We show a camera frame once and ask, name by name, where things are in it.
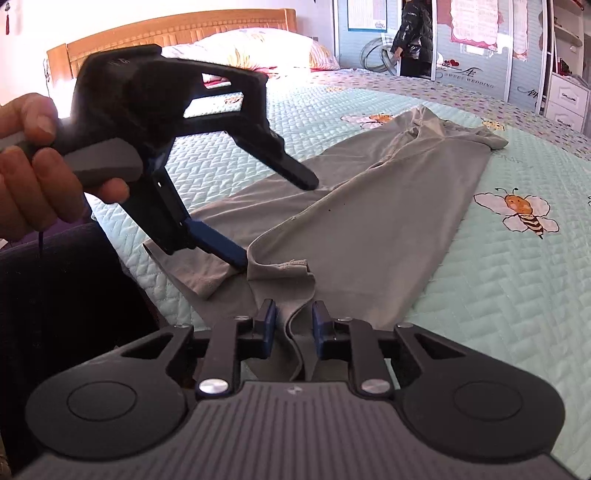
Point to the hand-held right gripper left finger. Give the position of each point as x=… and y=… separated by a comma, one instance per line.
x=268, y=324

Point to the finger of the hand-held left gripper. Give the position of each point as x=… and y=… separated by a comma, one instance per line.
x=295, y=173
x=226, y=249

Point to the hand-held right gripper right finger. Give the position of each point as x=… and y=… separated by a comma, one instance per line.
x=319, y=326

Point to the grey t-shirt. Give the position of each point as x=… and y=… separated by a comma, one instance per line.
x=369, y=207

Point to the person's left hand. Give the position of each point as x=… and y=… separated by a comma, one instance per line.
x=32, y=198

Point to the wooden headboard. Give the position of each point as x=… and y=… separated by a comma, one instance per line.
x=138, y=39

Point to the floral pillow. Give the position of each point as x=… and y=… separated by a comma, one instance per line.
x=258, y=46

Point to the red hanging ornament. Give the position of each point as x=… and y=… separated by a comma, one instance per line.
x=10, y=16

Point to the person's dark clothing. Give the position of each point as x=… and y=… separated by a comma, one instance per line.
x=60, y=323

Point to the quilted cartoon bedspread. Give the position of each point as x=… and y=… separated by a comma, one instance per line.
x=508, y=300

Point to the white sliding-door wardrobe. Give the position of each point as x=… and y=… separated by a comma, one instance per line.
x=471, y=69

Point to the white drawer cabinet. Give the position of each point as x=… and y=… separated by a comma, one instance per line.
x=568, y=104

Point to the blue-framed wall poster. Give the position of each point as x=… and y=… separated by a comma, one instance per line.
x=367, y=14

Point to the pink-framed wall poster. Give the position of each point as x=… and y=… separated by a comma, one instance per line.
x=473, y=21
x=512, y=27

